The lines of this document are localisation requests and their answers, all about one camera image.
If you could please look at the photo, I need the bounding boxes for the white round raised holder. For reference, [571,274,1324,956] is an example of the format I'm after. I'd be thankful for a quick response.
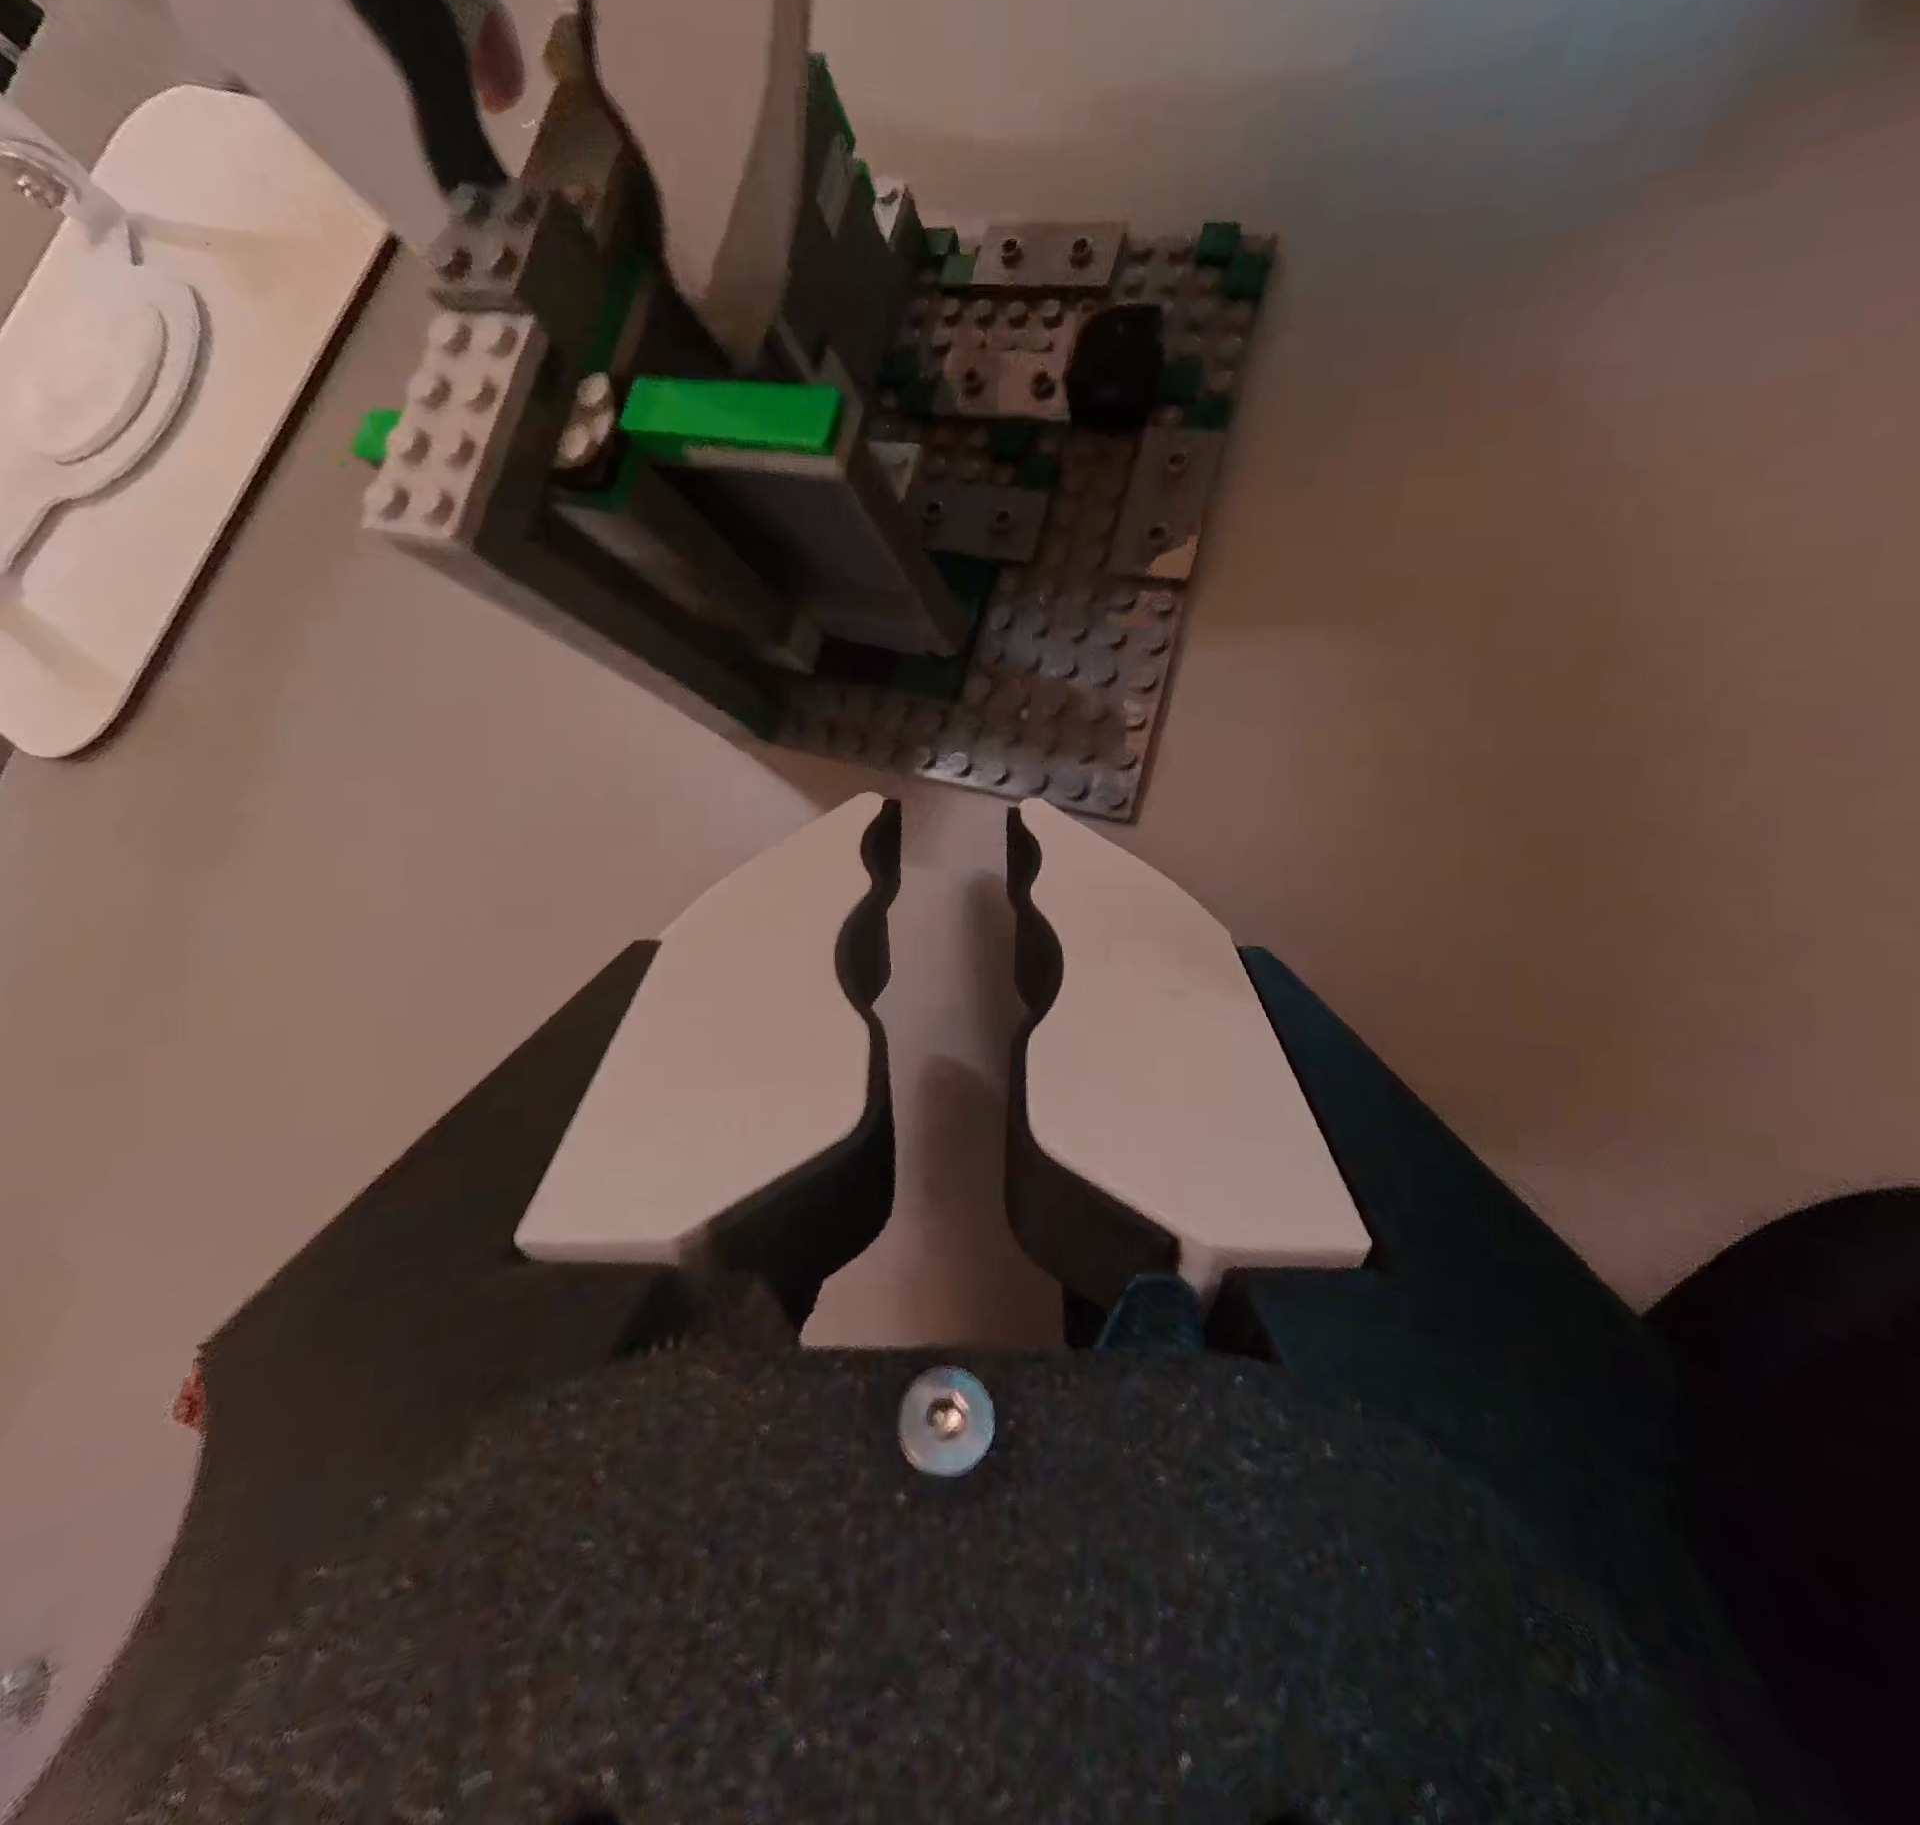
[0,190,215,585]

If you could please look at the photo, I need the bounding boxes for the clear plastic piece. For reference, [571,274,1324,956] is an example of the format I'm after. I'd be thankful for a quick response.
[0,96,94,224]

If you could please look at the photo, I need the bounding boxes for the grey toy brick model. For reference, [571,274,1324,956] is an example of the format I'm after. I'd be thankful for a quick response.
[352,17,1279,826]

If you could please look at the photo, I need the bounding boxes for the black mesh cushion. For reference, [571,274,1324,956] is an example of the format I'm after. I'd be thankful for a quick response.
[1639,1185,1920,1825]

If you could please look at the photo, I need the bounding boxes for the white flat board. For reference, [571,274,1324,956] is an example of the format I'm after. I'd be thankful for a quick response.
[0,85,400,763]

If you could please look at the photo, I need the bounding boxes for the green toy brick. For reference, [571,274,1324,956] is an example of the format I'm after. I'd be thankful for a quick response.
[618,374,844,452]

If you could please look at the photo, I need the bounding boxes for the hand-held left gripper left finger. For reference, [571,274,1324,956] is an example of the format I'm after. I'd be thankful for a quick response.
[514,791,905,1265]

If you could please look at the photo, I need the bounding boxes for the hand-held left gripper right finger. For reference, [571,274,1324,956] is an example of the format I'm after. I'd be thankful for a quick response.
[1003,799,1373,1274]

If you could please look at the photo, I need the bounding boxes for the light grey studded brick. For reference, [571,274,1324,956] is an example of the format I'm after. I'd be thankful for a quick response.
[360,307,554,539]

